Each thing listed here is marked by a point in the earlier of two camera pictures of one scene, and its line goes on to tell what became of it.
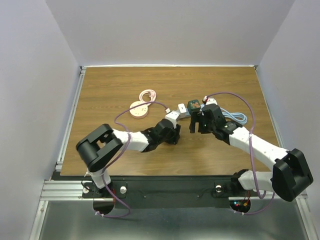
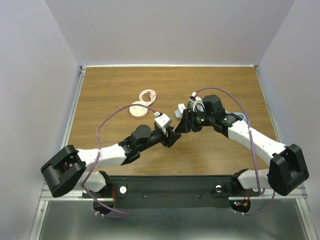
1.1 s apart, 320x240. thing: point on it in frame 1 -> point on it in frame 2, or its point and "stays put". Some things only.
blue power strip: [179, 115] stays put
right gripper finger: [195, 118] -> [185, 125]
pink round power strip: [139, 112] stays put
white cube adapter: [182, 107] stays put
